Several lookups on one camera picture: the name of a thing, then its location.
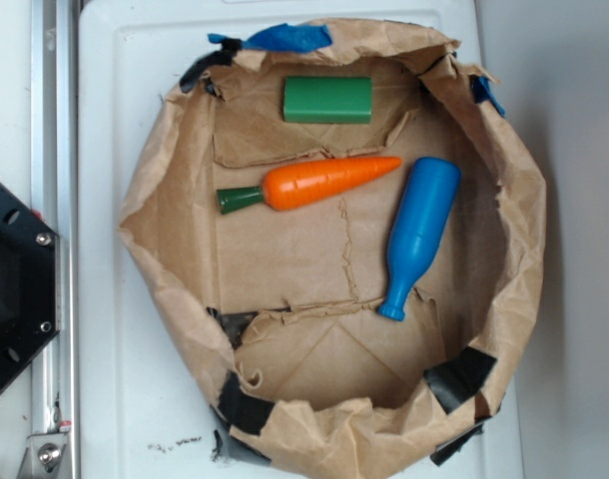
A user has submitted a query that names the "green rectangular block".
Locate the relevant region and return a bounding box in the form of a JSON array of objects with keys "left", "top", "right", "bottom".
[{"left": 283, "top": 76, "right": 372, "bottom": 125}]

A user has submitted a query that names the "orange toy carrot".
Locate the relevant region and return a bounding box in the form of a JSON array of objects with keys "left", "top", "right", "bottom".
[{"left": 217, "top": 157, "right": 402, "bottom": 215}]

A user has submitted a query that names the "brown paper bag tray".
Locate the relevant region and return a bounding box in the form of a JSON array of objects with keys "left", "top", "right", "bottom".
[{"left": 119, "top": 19, "right": 546, "bottom": 478}]

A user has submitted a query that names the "blue toy bottle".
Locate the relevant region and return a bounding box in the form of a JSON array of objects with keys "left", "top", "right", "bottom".
[{"left": 377, "top": 157, "right": 461, "bottom": 321}]

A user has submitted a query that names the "white plastic board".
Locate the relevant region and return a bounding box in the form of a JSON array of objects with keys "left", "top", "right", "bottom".
[{"left": 77, "top": 0, "right": 526, "bottom": 479}]

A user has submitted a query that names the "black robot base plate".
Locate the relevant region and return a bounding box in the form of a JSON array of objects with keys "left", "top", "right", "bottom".
[{"left": 0, "top": 183, "right": 59, "bottom": 395}]

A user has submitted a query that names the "aluminium extrusion rail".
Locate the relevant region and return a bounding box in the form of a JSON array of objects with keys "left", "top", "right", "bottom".
[{"left": 30, "top": 1, "right": 84, "bottom": 478}]

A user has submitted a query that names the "metal corner bracket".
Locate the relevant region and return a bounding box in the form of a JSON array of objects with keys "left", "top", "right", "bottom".
[{"left": 16, "top": 433, "right": 73, "bottom": 479}]

